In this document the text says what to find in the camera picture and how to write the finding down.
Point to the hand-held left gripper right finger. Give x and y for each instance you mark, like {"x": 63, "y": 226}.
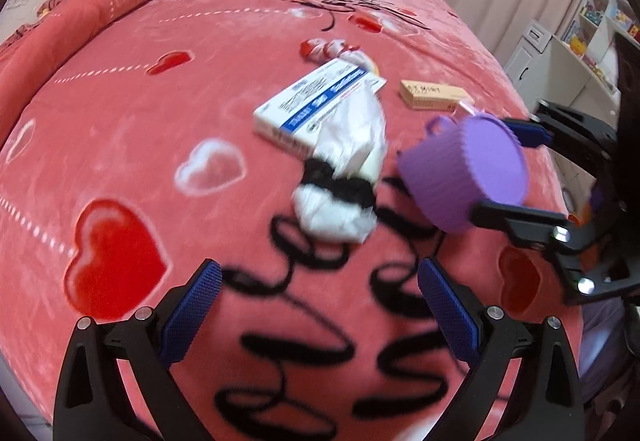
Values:
{"x": 450, "y": 311}

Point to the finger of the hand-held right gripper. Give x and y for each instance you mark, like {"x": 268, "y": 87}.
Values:
{"x": 535, "y": 221}
{"x": 575, "y": 131}

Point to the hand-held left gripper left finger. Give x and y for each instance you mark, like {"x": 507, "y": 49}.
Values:
{"x": 192, "y": 311}

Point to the purple ribbed cup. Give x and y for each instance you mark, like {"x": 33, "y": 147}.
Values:
{"x": 460, "y": 176}

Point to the white sock black stripe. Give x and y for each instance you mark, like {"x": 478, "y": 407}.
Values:
{"x": 357, "y": 131}

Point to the white cabinet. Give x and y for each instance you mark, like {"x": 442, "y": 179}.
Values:
{"x": 545, "y": 66}

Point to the white bookshelf with books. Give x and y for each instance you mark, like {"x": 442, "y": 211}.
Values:
{"x": 600, "y": 16}

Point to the pink roll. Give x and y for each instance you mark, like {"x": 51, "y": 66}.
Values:
{"x": 467, "y": 107}

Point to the beige box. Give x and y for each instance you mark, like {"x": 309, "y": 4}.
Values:
{"x": 432, "y": 93}

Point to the person's light trousers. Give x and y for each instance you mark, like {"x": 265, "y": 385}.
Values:
{"x": 610, "y": 361}

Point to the pink heart printed blanket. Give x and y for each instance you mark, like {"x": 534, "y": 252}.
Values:
{"x": 150, "y": 146}

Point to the white and blue medicine box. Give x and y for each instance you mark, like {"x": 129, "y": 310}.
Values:
{"x": 310, "y": 106}

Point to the red and white wrapper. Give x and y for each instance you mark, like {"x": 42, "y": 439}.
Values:
{"x": 325, "y": 49}

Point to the folded pink quilt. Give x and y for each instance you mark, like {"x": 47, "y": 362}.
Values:
{"x": 100, "y": 11}

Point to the small yellow toy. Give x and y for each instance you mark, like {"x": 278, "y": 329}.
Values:
{"x": 45, "y": 12}

